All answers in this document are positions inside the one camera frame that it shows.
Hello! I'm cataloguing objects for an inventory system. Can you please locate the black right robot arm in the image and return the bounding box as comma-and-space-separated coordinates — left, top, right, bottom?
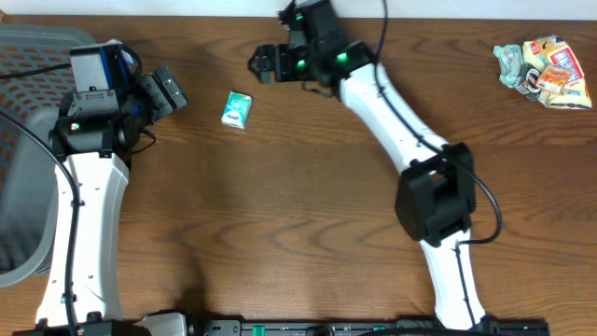
248, 1, 484, 330

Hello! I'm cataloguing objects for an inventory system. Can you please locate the yellow snack bag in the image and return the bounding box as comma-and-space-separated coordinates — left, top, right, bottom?
522, 35, 592, 110

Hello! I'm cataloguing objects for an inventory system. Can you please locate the dark green round packet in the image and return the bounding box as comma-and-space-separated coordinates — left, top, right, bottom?
514, 63, 541, 101

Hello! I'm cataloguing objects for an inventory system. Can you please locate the green tissue pack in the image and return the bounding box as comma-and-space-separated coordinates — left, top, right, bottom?
221, 91, 253, 129

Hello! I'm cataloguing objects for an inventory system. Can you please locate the orange tissue pack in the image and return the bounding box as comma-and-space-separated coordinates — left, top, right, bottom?
536, 65, 572, 94

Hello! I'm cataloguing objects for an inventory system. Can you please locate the teal packet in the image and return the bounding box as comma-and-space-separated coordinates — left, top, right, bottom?
493, 45, 524, 89

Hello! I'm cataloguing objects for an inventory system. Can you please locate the dark grey plastic basket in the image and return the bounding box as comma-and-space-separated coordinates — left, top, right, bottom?
1, 23, 95, 287

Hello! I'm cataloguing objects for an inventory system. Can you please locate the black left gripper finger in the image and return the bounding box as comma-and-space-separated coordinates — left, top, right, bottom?
154, 65, 188, 109
140, 74, 173, 122

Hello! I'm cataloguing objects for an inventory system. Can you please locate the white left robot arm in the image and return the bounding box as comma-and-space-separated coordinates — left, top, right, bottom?
35, 44, 187, 331

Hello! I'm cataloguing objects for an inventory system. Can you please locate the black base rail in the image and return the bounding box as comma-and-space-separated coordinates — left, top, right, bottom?
201, 318, 551, 336

